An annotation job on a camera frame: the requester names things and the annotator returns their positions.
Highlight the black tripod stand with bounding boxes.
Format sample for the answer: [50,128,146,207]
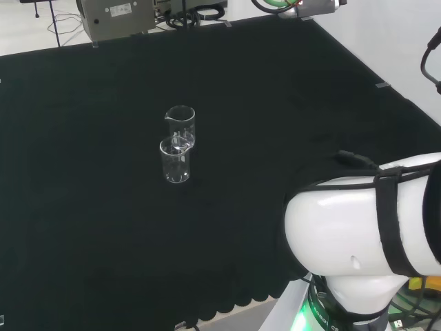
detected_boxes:
[19,0,63,48]

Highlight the black bench cloth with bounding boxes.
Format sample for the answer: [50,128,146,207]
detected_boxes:
[0,15,441,331]

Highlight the thick black cable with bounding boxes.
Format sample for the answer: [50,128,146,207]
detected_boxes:
[420,26,441,96]

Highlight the black cable bundle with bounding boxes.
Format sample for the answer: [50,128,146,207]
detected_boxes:
[388,291,441,331]

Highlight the clear glass beaker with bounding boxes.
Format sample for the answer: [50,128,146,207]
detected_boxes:
[164,105,196,148]
[158,136,192,184]

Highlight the coiled black cables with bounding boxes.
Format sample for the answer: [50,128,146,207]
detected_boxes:
[164,6,228,30]

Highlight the thin black floor cable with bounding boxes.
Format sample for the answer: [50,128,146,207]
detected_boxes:
[47,12,84,36]

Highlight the grey device with green ring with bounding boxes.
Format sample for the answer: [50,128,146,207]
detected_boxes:
[251,0,349,20]

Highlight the grey metal control box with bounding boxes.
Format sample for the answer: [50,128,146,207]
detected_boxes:
[75,0,156,39]

